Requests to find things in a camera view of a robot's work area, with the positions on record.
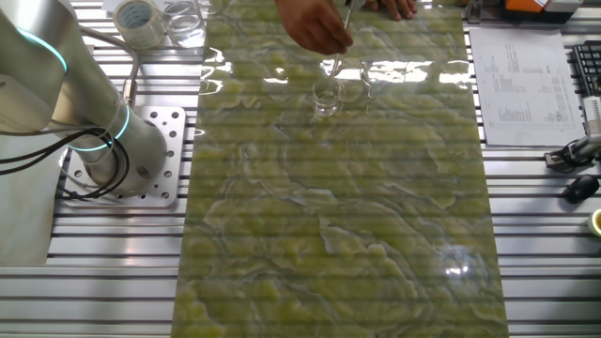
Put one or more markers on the person's right hand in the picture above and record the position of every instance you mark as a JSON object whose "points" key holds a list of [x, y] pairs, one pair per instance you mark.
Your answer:
{"points": [[312, 26]]}

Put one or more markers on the person's left hand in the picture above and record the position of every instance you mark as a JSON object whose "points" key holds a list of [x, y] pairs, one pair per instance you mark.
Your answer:
{"points": [[394, 7]]}

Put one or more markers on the clear glass stirring rod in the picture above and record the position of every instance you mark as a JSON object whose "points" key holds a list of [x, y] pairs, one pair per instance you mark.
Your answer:
{"points": [[336, 63]]}

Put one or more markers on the small clear glass beaker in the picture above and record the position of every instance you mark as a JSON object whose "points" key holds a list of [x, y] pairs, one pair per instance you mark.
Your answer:
{"points": [[326, 101]]}

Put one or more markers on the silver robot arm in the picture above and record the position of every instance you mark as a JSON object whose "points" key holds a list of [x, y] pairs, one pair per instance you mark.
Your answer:
{"points": [[47, 94]]}

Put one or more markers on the large clear glass beaker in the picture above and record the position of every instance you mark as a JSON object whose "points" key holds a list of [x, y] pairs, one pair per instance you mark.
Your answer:
{"points": [[185, 28]]}

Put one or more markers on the grey metal clamp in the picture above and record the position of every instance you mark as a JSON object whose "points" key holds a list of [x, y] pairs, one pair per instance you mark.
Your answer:
{"points": [[473, 11]]}

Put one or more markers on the orange box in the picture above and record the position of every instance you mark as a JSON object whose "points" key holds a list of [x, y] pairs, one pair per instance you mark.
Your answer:
{"points": [[526, 4]]}

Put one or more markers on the clear packing tape roll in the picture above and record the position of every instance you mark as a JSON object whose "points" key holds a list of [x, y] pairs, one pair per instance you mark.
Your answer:
{"points": [[150, 33]]}

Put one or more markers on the grey box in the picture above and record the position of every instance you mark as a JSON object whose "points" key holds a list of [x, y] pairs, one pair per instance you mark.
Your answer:
{"points": [[563, 4]]}

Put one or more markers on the printed table paper sheet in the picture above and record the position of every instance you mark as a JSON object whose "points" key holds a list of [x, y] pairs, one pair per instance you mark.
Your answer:
{"points": [[526, 117]]}

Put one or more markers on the green marble pattern mat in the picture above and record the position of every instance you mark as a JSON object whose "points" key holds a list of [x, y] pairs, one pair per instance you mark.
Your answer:
{"points": [[328, 211]]}

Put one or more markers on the black computer keyboard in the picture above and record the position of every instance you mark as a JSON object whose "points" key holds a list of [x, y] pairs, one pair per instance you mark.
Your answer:
{"points": [[589, 66]]}

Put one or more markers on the silver ridged device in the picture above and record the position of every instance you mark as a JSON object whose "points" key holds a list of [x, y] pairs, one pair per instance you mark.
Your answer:
{"points": [[592, 117]]}

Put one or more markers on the black computer mouse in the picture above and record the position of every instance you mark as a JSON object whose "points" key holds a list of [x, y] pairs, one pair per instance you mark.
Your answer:
{"points": [[582, 188]]}

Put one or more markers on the yellowish small tape roll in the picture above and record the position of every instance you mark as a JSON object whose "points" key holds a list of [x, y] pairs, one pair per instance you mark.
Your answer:
{"points": [[596, 223]]}

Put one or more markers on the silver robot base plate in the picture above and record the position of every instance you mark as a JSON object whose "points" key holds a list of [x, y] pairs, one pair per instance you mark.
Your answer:
{"points": [[171, 141]]}

